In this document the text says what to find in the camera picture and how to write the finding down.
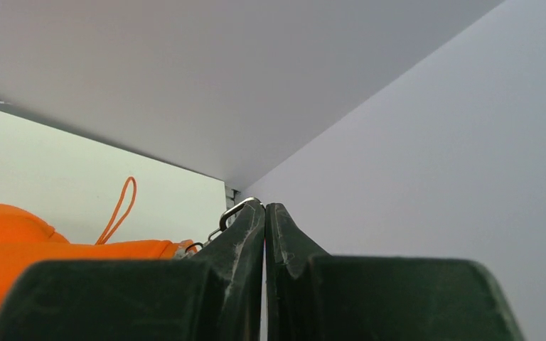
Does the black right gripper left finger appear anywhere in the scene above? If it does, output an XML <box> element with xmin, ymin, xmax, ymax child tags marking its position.
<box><xmin>0</xmin><ymin>201</ymin><xmax>265</xmax><ymax>340</ymax></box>

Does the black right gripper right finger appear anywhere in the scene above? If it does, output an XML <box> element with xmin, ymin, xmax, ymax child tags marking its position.
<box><xmin>265</xmin><ymin>203</ymin><xmax>524</xmax><ymax>340</ymax></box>

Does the orange zip-up jacket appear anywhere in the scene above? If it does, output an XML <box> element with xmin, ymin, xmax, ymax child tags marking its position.
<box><xmin>0</xmin><ymin>176</ymin><xmax>262</xmax><ymax>341</ymax></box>

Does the aluminium left table rail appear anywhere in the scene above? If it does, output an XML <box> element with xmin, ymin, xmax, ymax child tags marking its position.
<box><xmin>225</xmin><ymin>186</ymin><xmax>240</xmax><ymax>210</ymax></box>

